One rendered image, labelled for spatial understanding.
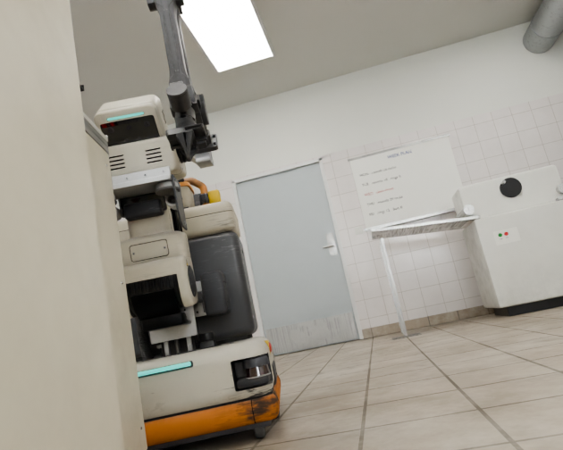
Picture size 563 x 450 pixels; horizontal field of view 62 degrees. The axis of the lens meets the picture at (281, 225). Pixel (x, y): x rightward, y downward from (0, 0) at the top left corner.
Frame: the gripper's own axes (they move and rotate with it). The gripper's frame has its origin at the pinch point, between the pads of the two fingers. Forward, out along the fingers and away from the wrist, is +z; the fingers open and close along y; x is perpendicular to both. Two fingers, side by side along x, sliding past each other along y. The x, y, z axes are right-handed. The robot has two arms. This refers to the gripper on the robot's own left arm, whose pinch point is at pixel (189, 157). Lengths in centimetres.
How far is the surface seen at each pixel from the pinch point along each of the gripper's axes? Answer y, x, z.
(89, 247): -2, -46, 64
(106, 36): -84, 115, -312
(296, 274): 39, 365, -196
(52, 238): -2, -53, 68
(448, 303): 186, 367, -124
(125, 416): -22, 18, 57
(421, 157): 200, 290, -263
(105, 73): -106, 163, -337
